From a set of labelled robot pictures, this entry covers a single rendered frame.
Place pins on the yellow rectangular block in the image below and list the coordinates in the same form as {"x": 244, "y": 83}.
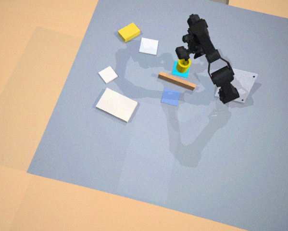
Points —
{"x": 129, "y": 32}

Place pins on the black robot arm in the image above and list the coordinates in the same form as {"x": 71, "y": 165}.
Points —
{"x": 222, "y": 77}

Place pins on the white flat square tile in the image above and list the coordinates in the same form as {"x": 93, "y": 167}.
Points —
{"x": 108, "y": 75}
{"x": 148, "y": 46}

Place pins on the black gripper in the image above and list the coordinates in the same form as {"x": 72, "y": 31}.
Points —
{"x": 184, "y": 53}

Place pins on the tan wooden beam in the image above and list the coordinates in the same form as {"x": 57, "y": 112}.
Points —
{"x": 176, "y": 81}

